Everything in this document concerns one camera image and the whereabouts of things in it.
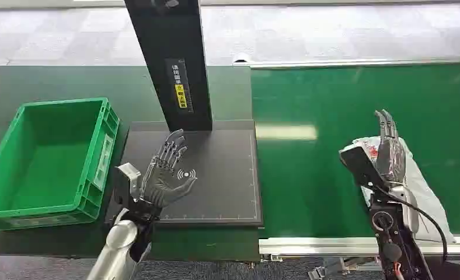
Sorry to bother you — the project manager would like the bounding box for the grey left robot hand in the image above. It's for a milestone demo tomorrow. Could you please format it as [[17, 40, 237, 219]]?
[[140, 129, 198, 210]]

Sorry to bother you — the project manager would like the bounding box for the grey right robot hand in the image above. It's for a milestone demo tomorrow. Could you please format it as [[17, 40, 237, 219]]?
[[374, 109, 407, 186]]

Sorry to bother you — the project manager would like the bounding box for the white plastic parcel bag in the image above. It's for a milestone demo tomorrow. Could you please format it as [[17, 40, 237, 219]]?
[[340, 136, 456, 244]]

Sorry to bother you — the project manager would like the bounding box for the green conveyor belt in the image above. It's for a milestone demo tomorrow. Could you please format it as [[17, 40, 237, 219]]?
[[250, 64, 460, 239]]

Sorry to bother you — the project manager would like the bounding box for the green plastic crate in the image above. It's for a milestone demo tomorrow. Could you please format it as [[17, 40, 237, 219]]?
[[0, 97, 121, 232]]

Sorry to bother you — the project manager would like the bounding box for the black scanner column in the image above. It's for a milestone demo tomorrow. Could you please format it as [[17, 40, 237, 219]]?
[[123, 0, 214, 132]]

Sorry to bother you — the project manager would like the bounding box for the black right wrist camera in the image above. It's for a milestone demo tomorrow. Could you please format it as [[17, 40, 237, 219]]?
[[339, 146, 390, 191]]

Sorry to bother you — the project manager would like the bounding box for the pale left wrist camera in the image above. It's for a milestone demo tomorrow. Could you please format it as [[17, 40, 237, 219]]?
[[114, 162, 142, 206]]

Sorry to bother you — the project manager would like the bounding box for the black scanner base plate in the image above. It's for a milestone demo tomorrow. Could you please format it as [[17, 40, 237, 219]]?
[[105, 120, 264, 228]]

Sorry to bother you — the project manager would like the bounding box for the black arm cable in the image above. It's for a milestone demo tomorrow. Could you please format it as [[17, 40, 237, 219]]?
[[374, 185, 449, 264]]

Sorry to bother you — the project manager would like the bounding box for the silver conveyor frame rail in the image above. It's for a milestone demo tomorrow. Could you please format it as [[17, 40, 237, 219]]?
[[258, 236, 460, 257]]

